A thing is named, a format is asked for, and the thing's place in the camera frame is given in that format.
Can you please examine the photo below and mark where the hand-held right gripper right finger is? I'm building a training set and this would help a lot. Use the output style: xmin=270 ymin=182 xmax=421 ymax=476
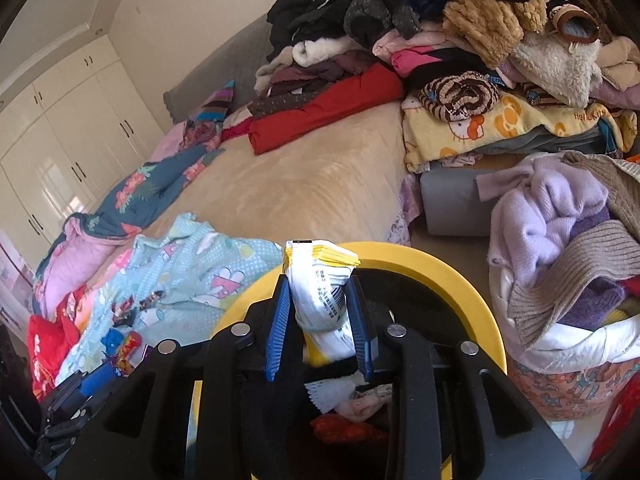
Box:
xmin=345 ymin=276 xmax=591 ymax=480

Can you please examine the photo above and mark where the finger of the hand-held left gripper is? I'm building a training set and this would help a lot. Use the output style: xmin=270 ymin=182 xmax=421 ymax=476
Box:
xmin=47 ymin=360 xmax=123 ymax=413

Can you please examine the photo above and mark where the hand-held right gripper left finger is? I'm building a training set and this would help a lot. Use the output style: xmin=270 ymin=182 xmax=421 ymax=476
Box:
xmin=55 ymin=274 xmax=293 ymax=480

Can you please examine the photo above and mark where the red yellow candy wrapper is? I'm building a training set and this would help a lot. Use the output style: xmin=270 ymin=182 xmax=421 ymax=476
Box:
xmin=117 ymin=331 xmax=146 ymax=366

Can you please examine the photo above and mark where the white yellow snack packet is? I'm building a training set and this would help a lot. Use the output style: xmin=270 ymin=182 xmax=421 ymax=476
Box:
xmin=282 ymin=239 xmax=361 ymax=361

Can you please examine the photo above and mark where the green black printed packet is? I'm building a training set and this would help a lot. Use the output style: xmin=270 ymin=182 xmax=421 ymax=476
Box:
xmin=112 ymin=300 xmax=139 ymax=328

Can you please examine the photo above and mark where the white pleated paper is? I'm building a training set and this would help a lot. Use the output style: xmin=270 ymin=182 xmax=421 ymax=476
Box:
xmin=304 ymin=372 xmax=366 ymax=411

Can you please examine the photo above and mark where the pale pink wrapper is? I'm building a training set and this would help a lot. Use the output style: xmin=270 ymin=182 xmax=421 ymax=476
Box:
xmin=340 ymin=390 xmax=392 ymax=421

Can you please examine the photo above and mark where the yellow rim black trash bin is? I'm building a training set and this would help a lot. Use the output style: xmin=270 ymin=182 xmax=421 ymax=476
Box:
xmin=187 ymin=241 xmax=507 ymax=480

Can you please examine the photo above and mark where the red plastic wrapper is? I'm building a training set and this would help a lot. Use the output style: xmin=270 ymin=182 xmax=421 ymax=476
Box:
xmin=310 ymin=412 xmax=391 ymax=443

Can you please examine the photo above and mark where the red cartoon blanket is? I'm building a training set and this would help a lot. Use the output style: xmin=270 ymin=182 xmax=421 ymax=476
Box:
xmin=26 ymin=292 xmax=83 ymax=401

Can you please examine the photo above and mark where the light blue cartoon blanket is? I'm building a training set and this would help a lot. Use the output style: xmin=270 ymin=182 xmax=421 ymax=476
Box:
xmin=55 ymin=212 xmax=283 ymax=386

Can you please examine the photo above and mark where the purple floral bedsheet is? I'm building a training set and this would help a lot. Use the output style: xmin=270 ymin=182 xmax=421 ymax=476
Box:
xmin=387 ymin=175 xmax=424 ymax=246

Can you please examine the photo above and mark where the grey cushion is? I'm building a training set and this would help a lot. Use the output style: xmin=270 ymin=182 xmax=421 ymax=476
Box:
xmin=419 ymin=160 xmax=506 ymax=238

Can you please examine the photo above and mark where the beige bed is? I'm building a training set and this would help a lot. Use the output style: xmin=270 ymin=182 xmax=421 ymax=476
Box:
xmin=90 ymin=97 xmax=416 ymax=256

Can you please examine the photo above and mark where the teal floral quilt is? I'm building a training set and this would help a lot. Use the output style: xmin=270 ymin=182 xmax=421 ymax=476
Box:
xmin=32 ymin=142 xmax=226 ymax=311

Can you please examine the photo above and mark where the white puffer jacket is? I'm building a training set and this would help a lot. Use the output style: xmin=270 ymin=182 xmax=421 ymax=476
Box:
xmin=487 ymin=255 xmax=640 ymax=366

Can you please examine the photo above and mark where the pink patterned laundry basket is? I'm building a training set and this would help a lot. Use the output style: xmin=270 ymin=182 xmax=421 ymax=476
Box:
xmin=507 ymin=355 xmax=640 ymax=423

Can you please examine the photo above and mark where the dark red cloth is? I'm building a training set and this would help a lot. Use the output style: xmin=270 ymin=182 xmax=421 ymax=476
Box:
xmin=220 ymin=120 xmax=256 ymax=142

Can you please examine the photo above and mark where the lavender sweater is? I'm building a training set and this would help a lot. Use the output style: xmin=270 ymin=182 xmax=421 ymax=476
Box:
xmin=475 ymin=156 xmax=611 ymax=281

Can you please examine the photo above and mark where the red folded garment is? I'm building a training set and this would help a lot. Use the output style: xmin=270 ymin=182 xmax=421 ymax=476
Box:
xmin=248 ymin=62 xmax=405 ymax=156

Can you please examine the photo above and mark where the purple knit garment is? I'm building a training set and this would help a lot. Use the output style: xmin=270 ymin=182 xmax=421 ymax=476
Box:
xmin=557 ymin=210 xmax=631 ymax=331

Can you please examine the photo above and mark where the striped pillow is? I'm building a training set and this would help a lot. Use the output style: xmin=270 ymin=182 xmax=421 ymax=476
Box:
xmin=192 ymin=80 xmax=236 ymax=122

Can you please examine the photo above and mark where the cream wardrobe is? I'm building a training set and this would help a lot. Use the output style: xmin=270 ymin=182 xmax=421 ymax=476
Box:
xmin=0 ymin=34 xmax=166 ymax=256

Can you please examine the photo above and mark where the yellow cartoon blanket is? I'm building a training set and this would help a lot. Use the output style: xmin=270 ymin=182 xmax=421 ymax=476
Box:
xmin=401 ymin=91 xmax=638 ymax=175

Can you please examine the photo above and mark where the grey headboard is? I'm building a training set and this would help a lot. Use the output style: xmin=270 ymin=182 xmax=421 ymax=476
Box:
xmin=163 ymin=12 xmax=276 ymax=123

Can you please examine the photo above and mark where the pile of clothes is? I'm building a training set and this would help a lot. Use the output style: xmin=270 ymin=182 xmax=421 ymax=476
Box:
xmin=252 ymin=0 xmax=640 ymax=121

